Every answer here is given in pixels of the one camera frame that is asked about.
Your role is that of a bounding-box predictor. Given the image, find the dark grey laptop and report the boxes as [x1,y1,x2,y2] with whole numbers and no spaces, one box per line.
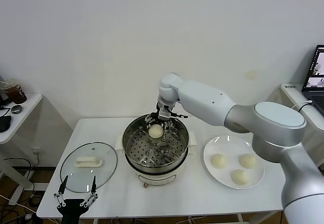
[301,44,324,117]

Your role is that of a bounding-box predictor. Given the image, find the white steamed baozi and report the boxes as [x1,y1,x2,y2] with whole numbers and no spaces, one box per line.
[239,154,258,169]
[148,124,164,139]
[210,153,228,169]
[230,169,250,185]

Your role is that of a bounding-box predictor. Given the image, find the glass lid with white handle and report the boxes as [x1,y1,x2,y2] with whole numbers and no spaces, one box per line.
[60,141,118,194]

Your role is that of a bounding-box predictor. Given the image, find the black floor cable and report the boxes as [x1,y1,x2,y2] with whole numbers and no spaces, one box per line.
[4,157,35,192]

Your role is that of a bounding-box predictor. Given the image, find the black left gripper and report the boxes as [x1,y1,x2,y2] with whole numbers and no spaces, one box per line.
[53,175,99,224]

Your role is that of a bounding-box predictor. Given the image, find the white electric cooker pot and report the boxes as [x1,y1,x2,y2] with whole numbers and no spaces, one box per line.
[125,147,189,190]

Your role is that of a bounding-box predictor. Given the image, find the white round plate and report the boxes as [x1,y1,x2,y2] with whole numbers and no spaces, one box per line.
[203,135,266,190]

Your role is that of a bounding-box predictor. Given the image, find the white side table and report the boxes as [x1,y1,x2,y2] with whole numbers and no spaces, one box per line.
[0,93,74,206]
[260,83,324,131]

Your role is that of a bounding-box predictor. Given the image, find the stainless steel steamer basket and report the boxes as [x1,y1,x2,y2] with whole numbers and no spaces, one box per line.
[115,113,197,168]

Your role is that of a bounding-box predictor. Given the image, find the plastic cup of iced coffee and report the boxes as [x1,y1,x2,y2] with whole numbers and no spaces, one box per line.
[3,79,27,105]

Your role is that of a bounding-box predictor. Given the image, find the white cable under table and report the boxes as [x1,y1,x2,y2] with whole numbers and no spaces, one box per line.
[188,215,211,223]

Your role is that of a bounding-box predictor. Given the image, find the white charging cable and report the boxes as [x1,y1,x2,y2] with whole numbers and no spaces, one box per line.
[291,101,314,111]

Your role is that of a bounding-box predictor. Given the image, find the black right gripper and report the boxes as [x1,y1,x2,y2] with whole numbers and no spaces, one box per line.
[144,102,179,131]

